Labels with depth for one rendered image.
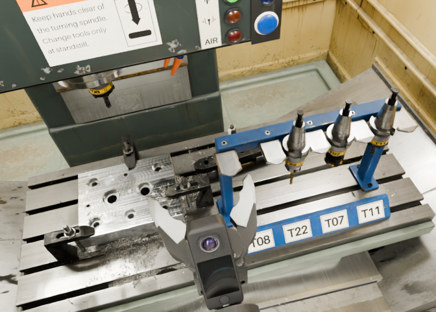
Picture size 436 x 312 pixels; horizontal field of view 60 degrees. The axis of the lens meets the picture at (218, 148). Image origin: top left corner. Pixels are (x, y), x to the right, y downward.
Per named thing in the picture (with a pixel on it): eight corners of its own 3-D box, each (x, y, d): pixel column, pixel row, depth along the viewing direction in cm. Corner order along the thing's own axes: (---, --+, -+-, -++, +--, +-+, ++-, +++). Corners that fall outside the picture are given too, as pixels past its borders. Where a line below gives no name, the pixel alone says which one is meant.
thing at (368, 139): (377, 141, 89) (379, 138, 89) (357, 146, 89) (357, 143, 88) (363, 120, 94) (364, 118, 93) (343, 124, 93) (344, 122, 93)
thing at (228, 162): (243, 173, 86) (243, 171, 85) (220, 179, 86) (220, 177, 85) (235, 150, 90) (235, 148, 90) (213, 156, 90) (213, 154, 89)
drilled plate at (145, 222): (185, 222, 109) (182, 213, 106) (84, 248, 107) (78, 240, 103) (172, 161, 124) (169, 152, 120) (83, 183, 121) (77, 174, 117)
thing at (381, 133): (382, 117, 95) (385, 109, 93) (399, 132, 91) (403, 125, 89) (362, 126, 93) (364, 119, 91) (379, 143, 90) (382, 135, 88)
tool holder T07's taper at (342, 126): (346, 124, 91) (352, 104, 86) (352, 139, 88) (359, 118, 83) (328, 126, 91) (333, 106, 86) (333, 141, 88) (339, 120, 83)
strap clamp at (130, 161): (143, 183, 124) (132, 156, 112) (133, 186, 124) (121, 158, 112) (139, 154, 132) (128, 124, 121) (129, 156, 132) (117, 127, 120)
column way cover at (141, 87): (196, 100, 147) (174, -32, 108) (72, 128, 143) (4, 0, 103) (193, 92, 151) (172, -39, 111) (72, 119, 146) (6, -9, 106)
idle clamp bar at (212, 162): (272, 160, 126) (273, 147, 121) (198, 183, 123) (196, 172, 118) (266, 149, 129) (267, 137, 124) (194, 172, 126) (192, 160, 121)
